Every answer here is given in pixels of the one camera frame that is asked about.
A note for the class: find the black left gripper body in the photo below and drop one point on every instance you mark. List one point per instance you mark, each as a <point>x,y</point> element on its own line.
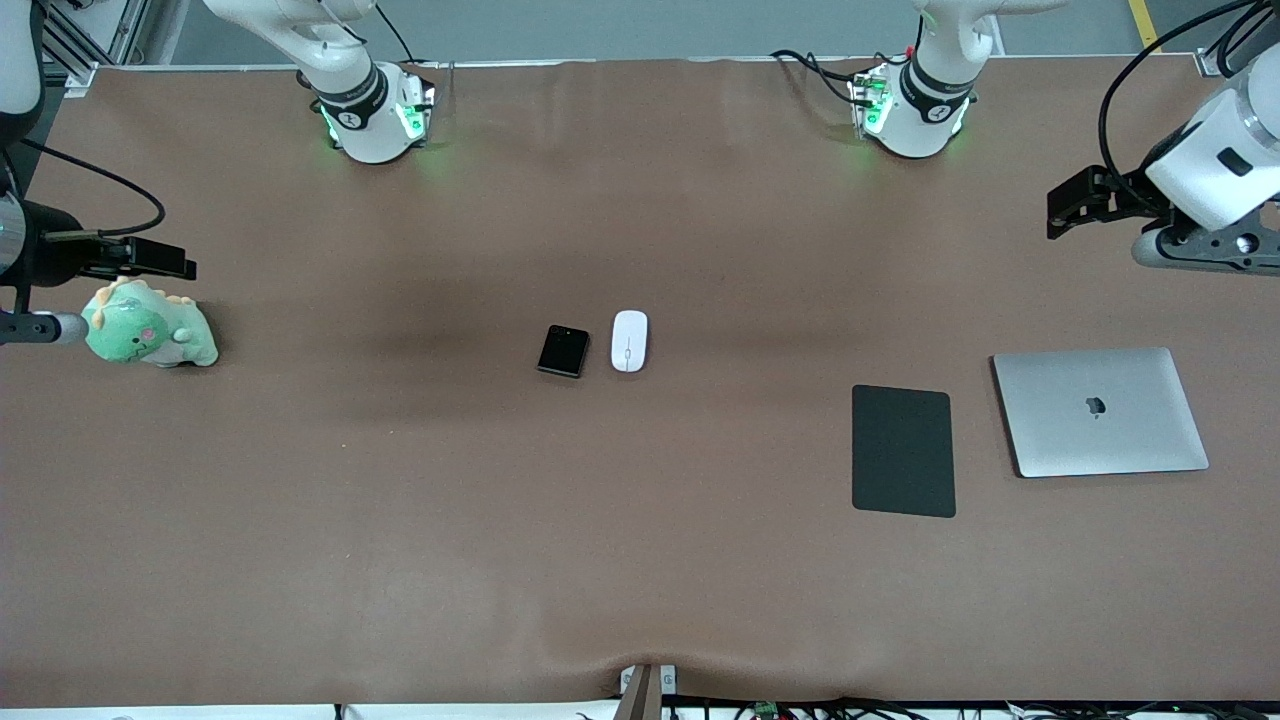
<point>1128,193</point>

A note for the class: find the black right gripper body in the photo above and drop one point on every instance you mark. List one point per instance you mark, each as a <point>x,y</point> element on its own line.
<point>52,243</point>

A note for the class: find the black phone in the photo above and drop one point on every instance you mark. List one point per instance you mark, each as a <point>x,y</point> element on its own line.
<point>563,351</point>

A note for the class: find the white computer mouse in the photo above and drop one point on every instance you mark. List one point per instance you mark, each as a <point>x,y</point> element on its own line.
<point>629,342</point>

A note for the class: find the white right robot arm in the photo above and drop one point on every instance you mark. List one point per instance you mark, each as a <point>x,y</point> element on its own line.
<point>352,112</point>

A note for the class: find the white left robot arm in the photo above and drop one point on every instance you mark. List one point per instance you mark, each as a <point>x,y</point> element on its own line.
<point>925,112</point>

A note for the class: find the black mouse pad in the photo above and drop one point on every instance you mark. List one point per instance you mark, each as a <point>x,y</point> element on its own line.
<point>903,452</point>

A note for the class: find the green dinosaur plush toy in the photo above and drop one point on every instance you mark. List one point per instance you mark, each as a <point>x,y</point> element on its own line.
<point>150,330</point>

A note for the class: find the silver closed laptop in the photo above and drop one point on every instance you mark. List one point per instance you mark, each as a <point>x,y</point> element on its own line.
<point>1100,412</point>

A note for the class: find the aluminium frame profile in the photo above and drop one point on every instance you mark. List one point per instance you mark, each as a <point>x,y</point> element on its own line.
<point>1215,55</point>
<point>95,45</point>

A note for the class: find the grey metal bracket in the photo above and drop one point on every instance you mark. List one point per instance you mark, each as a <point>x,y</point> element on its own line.
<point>648,685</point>

